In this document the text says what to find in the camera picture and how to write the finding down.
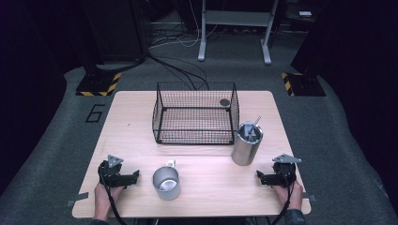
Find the person's right hand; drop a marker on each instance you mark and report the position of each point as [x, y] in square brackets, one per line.
[294, 198]

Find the round black disc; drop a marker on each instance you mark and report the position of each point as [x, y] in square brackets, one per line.
[224, 102]

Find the black cabinet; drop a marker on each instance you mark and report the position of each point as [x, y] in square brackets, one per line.
[115, 31]

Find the black striped stand base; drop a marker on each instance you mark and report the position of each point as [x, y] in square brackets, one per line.
[302, 83]
[99, 83]

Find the tall steel tumbler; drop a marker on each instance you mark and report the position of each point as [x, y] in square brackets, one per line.
[245, 146]

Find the thin metal straw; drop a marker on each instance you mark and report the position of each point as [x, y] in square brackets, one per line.
[257, 120]

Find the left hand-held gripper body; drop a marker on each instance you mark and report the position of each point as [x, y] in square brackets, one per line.
[112, 173]

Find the person's left hand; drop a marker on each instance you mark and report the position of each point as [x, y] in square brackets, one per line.
[104, 200]

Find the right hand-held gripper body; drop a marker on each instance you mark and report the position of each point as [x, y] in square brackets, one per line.
[284, 172]

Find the grey tape strip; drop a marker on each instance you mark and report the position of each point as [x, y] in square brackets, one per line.
[77, 198]
[309, 197]

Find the white metal stand frame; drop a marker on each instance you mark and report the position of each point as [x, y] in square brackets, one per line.
[237, 22]

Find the small white box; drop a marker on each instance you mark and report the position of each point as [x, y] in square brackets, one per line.
[305, 13]

